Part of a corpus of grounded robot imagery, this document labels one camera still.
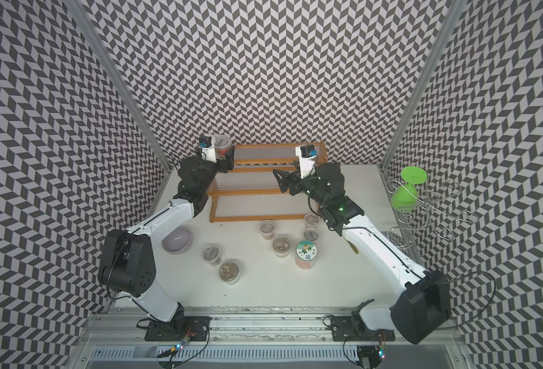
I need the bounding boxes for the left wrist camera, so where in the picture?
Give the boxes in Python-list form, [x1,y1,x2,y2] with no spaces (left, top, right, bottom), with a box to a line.
[199,135,217,163]

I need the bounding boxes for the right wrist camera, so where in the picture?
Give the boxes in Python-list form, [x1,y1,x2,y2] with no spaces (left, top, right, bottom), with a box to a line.
[295,144,318,179]

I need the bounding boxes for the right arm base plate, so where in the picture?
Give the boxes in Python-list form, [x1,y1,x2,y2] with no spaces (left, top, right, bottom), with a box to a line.
[322,299,395,342]

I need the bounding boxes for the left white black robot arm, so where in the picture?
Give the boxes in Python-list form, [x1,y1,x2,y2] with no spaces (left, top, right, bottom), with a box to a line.
[99,148,235,341]

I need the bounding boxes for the pink jar floral lid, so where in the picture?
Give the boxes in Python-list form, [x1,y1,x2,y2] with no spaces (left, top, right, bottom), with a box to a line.
[295,241,319,269]

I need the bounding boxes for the orange wooden tiered shelf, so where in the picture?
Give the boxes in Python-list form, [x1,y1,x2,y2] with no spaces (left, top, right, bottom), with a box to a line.
[208,143,302,223]

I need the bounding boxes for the silver wire cup rack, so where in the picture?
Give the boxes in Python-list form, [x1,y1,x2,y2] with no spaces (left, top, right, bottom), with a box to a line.
[382,180,478,252]

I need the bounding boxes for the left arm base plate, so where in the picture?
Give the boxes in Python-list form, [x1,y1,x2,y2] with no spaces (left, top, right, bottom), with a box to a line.
[144,316,212,342]

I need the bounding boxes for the aluminium front rail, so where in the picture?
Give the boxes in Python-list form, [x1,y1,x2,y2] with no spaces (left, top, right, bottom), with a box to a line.
[75,306,466,347]

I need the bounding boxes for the green plastic goblet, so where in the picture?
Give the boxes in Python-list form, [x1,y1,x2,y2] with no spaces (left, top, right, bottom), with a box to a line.
[391,166,428,212]

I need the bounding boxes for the clear seed container beige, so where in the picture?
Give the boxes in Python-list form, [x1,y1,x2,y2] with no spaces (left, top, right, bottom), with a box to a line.
[271,235,291,258]

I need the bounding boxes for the lilac stacked bowls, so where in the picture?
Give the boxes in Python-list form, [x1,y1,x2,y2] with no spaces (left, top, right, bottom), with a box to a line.
[162,226,193,255]

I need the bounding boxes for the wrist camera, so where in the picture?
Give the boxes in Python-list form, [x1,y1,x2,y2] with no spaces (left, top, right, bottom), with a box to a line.
[199,135,217,163]
[295,144,318,179]

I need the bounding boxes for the clear seed container front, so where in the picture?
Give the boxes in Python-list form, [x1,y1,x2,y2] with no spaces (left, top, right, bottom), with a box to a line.
[219,260,242,284]

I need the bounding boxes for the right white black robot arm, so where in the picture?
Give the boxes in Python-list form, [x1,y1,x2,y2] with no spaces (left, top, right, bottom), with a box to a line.
[273,163,451,344]

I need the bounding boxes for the clear seed container red label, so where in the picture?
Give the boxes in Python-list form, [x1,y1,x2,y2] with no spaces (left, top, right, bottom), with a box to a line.
[215,135,233,159]

